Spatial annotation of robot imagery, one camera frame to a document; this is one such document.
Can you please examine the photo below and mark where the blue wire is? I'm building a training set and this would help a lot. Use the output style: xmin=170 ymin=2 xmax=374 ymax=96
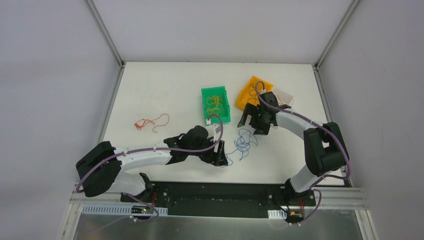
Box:
xmin=220 ymin=128 xmax=259 ymax=168

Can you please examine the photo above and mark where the yellow wire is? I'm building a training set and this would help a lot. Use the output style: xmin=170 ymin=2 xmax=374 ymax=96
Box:
xmin=204 ymin=94 xmax=229 ymax=117

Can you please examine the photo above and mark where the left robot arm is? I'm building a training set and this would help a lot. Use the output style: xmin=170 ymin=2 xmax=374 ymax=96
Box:
xmin=75 ymin=124 xmax=229 ymax=203

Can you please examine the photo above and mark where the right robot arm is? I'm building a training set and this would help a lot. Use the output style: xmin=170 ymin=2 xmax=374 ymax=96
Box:
xmin=237 ymin=91 xmax=349 ymax=205

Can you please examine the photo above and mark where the orange plastic bin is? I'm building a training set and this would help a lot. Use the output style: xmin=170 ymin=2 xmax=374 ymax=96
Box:
xmin=235 ymin=75 xmax=274 ymax=110

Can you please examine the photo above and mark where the white plastic bin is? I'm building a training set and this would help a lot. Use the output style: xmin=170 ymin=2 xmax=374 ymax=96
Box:
xmin=272 ymin=86 xmax=294 ymax=106

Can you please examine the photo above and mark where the green plastic bin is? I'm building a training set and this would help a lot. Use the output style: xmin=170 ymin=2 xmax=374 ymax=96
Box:
xmin=201 ymin=86 xmax=231 ymax=124

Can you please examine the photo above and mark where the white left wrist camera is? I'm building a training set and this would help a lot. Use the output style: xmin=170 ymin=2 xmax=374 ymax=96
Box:
xmin=205 ymin=119 xmax=221 ymax=140

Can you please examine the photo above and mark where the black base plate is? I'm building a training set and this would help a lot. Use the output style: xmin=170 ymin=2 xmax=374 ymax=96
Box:
xmin=137 ymin=181 xmax=316 ymax=219

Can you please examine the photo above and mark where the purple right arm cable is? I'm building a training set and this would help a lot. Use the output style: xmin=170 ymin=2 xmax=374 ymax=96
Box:
xmin=253 ymin=81 xmax=353 ymax=231

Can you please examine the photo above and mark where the white slotted cable duct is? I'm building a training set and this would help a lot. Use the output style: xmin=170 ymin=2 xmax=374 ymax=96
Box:
xmin=81 ymin=204 xmax=168 ymax=216

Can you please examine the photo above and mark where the aluminium frame right rail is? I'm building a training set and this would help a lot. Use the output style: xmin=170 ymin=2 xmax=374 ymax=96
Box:
xmin=314 ymin=0 xmax=378 ymax=240

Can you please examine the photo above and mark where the aluminium frame rail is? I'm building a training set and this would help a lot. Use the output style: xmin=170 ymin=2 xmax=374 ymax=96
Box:
xmin=314 ymin=0 xmax=378 ymax=240
xmin=57 ymin=0 xmax=126 ymax=240

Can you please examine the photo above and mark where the aluminium frame left rail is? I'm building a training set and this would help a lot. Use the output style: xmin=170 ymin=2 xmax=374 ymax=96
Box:
xmin=57 ymin=0 xmax=126 ymax=240

